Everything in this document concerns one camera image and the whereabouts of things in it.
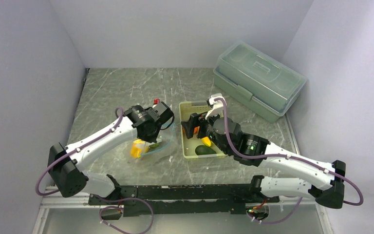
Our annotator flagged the yellow bell pepper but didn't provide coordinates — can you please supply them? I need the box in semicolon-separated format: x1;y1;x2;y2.
130;139;149;158

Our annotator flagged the green lime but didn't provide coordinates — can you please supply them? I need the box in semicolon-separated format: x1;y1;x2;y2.
149;143;160;148

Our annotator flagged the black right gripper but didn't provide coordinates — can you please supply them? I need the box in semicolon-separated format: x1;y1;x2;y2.
181;107;231;155

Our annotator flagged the pale green perforated basket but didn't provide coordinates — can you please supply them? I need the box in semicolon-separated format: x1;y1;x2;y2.
179;101;227;159

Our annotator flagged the black mounting rail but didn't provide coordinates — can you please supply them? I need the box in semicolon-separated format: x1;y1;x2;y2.
88;184;265;217

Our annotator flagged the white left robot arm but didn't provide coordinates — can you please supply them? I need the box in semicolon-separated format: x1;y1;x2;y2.
47;102;174;205

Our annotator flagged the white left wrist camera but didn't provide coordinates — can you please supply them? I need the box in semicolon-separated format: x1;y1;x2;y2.
153;98;160;107

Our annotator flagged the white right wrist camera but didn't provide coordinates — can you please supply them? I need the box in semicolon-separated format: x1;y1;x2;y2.
205;93;225;120

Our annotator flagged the dark green avocado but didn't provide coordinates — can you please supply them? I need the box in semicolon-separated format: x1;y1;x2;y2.
195;145;217;156

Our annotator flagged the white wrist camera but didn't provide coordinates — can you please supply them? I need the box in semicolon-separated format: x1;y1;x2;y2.
205;93;225;120
153;98;160;107

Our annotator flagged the green plastic storage box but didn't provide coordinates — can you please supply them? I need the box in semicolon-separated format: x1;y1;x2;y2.
213;41;307;122

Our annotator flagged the clear zip top bag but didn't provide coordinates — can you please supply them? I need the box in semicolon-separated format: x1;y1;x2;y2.
130;124;176;159

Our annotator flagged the yellow banana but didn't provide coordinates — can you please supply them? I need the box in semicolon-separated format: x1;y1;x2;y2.
201;137;212;147

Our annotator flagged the orange fruit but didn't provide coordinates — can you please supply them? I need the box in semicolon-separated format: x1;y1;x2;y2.
193;126;200;134

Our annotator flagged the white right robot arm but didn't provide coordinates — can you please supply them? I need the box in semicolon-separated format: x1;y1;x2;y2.
181;113;346;209

